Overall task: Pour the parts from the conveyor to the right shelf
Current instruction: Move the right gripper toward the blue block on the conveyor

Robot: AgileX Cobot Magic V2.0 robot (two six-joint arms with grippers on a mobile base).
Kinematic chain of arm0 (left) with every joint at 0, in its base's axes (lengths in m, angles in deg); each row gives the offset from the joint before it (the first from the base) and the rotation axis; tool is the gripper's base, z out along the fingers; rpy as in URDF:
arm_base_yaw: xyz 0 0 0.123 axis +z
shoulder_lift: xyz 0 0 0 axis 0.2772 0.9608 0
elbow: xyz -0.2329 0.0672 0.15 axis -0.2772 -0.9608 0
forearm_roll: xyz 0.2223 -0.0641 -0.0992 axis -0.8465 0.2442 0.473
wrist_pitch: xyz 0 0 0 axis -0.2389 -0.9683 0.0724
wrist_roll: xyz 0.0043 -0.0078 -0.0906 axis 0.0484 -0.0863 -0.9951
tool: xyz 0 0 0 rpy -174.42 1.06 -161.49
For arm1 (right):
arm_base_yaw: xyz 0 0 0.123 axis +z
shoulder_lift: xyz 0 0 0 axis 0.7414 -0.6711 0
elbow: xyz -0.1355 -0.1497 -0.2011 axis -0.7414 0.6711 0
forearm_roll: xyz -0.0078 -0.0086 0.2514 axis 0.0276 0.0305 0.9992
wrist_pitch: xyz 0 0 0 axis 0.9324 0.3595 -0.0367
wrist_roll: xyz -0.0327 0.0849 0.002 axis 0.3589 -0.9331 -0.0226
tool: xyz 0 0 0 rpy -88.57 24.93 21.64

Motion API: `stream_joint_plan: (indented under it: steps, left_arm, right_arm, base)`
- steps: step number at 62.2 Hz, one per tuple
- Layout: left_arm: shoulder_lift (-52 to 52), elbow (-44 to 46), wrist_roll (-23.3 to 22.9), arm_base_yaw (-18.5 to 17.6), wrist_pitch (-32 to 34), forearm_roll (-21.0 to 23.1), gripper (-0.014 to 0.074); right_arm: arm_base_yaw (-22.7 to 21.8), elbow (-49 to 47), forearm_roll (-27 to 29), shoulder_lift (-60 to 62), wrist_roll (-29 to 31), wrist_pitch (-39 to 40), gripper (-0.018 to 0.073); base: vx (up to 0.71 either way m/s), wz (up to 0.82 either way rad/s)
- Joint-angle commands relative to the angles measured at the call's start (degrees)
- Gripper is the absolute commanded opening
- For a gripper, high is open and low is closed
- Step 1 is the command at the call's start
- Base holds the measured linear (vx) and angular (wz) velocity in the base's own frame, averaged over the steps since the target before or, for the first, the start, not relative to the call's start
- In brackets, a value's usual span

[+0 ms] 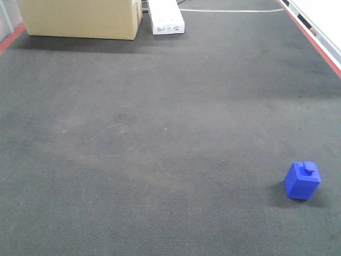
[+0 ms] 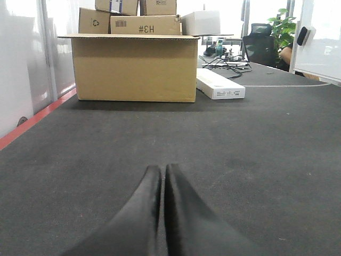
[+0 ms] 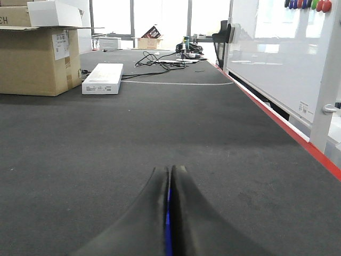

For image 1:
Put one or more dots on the blue plastic block part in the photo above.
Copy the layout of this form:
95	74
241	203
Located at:
302	180

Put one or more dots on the long white carton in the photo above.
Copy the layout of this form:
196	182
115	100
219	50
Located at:
166	17

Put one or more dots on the large cardboard box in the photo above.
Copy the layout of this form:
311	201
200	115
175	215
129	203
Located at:
83	19

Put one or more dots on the conveyor side rail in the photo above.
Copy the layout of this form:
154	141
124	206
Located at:
319	21

